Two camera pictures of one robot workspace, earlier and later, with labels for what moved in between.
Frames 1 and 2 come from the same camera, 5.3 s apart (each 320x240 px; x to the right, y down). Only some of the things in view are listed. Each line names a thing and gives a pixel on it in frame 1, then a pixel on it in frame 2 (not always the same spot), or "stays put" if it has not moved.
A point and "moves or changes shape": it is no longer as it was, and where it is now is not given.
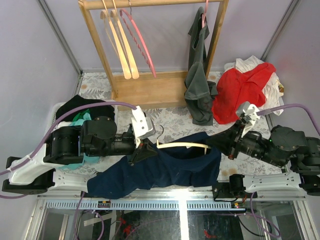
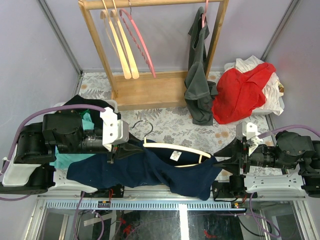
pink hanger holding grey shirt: (203, 19) stays put
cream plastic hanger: (179, 144) → (201, 153)
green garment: (80, 116) stays put
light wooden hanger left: (125, 70) stays put
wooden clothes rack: (150, 90) stays put
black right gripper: (226, 141) → (238, 151)
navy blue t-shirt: (186, 166) moves or changes shape
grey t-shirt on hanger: (198, 91) stays put
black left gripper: (145, 148) → (133, 145)
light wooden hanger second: (131, 62) stays put
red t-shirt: (234, 88) stays put
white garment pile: (273, 90) stays put
